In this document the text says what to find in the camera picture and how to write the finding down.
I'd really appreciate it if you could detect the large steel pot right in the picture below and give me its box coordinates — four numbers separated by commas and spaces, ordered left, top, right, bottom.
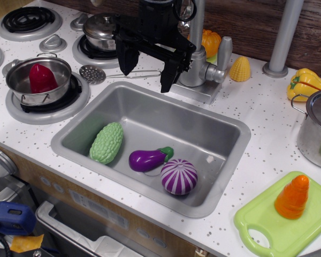
291, 90, 321, 167

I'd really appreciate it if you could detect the yellow tape piece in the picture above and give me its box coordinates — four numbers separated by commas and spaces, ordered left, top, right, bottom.
10, 234, 44, 253

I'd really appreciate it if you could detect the silver toy faucet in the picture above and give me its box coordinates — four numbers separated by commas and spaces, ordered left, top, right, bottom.
170, 1, 233, 104

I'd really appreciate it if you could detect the grey toy sink basin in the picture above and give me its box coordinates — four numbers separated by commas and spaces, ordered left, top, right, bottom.
51, 81, 251, 218

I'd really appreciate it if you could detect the purple striped toy onion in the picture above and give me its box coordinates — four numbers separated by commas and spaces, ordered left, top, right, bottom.
160, 159, 198, 195

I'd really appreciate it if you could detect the green toy bitter gourd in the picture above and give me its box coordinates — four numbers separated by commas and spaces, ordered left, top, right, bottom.
89, 122, 124, 164

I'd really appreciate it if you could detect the rear right stove burner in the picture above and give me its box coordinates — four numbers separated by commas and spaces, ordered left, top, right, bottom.
72, 36, 119, 70

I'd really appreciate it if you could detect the orange toy pumpkin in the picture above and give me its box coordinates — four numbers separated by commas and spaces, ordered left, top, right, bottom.
201, 29, 221, 58

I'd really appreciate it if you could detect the lidded steel pot rear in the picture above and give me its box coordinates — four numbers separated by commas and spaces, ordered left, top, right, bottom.
82, 13, 116, 51

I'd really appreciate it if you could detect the yellow toy bell pepper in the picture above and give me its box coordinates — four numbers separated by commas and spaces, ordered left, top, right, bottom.
287, 68, 321, 102

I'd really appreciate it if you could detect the front stove burner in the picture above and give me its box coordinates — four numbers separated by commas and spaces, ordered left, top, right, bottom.
5, 72, 90, 125

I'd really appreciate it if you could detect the grey stove knob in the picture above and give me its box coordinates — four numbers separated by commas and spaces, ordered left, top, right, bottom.
39, 34, 67, 53
70, 13, 89, 31

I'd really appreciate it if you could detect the rear left stove burner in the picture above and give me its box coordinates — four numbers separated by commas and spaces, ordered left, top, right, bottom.
0, 6, 63, 42

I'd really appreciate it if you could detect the green toy plate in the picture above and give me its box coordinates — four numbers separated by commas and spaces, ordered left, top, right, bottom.
207, 53, 217, 64

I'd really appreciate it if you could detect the steel slotted skimmer spoon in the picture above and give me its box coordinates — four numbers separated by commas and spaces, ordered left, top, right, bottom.
79, 65, 161, 84

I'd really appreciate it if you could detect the purple toy eggplant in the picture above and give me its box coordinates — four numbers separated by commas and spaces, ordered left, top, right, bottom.
128, 147, 174, 172

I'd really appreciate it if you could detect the grey stove knob rear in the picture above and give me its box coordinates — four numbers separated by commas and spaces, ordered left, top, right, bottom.
70, 13, 89, 31

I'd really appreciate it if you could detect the orange toy carrot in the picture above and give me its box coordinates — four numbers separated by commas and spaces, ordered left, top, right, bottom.
274, 175, 310, 220

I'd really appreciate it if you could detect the grey vertical post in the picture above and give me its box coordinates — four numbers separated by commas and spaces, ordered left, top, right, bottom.
263, 0, 304, 78

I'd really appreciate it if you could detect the green toy cutting board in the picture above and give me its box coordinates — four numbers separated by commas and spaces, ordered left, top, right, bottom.
234, 171, 321, 256

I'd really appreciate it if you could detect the steel pot front left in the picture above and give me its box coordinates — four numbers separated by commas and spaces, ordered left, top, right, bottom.
5, 55, 72, 106

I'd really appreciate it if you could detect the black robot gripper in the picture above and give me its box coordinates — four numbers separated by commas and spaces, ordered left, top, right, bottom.
113, 1, 197, 93

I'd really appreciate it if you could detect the blue clamp handle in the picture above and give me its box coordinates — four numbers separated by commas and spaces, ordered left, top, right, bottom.
0, 201, 37, 236

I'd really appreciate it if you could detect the yellow toy corn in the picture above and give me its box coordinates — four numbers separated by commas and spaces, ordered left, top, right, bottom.
230, 56, 251, 82

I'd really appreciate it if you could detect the grey oven door handle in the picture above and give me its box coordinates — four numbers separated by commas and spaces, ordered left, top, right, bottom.
35, 201, 140, 256

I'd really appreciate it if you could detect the grey stove knob upper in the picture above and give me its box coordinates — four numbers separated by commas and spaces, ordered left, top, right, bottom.
39, 34, 67, 53

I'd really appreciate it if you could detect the red toy pepper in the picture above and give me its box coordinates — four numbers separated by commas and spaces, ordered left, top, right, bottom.
29, 63, 58, 94

